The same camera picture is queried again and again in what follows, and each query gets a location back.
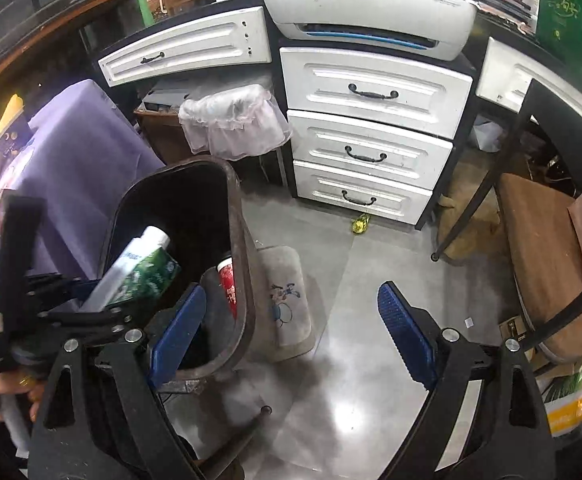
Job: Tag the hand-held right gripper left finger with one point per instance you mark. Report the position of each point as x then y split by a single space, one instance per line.
178 330

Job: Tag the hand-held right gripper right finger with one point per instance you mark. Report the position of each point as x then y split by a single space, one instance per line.
406 330

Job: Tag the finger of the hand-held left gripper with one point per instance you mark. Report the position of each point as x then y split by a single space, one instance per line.
91 321
83 292

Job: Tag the green and white box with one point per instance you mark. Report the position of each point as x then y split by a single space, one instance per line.
141 270

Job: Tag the dark brown trash bin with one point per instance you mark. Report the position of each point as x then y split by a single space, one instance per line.
236 210

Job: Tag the red drink can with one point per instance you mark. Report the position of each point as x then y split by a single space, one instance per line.
227 285

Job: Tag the grey cartoon floor mat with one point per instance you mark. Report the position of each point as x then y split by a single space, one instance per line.
286 305

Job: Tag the yellow green wrapper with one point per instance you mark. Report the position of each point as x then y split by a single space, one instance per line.
360 223

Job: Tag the purple floral tablecloth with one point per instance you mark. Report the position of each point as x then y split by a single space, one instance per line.
86 160

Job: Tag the black and yellow box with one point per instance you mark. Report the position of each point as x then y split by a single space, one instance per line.
11 130

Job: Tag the white small cabinet drawer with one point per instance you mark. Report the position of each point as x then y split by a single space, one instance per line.
361 195

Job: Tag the black chair with brown seat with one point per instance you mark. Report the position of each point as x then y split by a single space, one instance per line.
536 240

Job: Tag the brown wooden box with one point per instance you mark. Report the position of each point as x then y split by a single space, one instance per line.
163 135

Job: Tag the white medium cabinet drawer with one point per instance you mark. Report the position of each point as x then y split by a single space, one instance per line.
366 150

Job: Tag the yellow white plastic bag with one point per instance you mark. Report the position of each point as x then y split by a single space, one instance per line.
578 400

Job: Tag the black desk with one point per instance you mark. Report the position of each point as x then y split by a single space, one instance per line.
463 110

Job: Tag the white large cabinet drawer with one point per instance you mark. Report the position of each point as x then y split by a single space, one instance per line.
371 90

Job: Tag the glass counter with wooden top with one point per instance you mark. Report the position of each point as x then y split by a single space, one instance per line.
31 5

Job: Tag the long white desk drawer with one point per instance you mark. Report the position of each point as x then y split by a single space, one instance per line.
186 45

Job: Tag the white short desk drawer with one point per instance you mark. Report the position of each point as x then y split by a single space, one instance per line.
506 75

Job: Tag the green bottle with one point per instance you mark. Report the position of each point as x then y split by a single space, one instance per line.
146 7

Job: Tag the white printer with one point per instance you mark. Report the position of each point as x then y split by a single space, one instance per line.
371 5

